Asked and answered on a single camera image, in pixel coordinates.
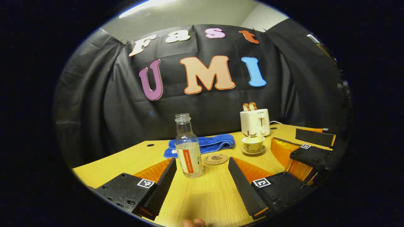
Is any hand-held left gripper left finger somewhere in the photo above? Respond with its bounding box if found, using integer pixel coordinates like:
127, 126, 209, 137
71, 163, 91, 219
91, 157, 178, 221

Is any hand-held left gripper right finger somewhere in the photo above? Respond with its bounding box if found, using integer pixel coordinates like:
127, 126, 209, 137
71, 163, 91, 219
227, 157, 314, 220

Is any clear plastic water bottle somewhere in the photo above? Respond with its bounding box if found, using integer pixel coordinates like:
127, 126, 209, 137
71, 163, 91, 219
175, 113, 205, 178

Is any round cork coaster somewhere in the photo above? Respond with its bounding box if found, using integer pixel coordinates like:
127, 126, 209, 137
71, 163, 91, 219
202, 153, 229, 166

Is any cream ceramic teacup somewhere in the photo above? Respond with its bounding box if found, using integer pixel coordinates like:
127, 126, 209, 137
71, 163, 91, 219
242, 141, 265, 153

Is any cream teacup lid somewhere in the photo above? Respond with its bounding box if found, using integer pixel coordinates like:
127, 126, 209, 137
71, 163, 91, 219
242, 132, 265, 144

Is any cream ceramic saucer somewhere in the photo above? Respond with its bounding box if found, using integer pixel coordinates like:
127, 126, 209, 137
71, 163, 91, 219
241, 146, 266, 156

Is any blue towel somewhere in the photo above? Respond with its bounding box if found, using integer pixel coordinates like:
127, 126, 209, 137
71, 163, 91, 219
163, 134, 235, 159

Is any white toaster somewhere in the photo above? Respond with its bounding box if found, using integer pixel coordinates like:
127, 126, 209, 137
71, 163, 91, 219
240, 109, 270, 137

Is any black backdrop cloth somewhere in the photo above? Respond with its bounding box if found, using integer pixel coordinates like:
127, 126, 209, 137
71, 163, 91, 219
54, 24, 348, 169

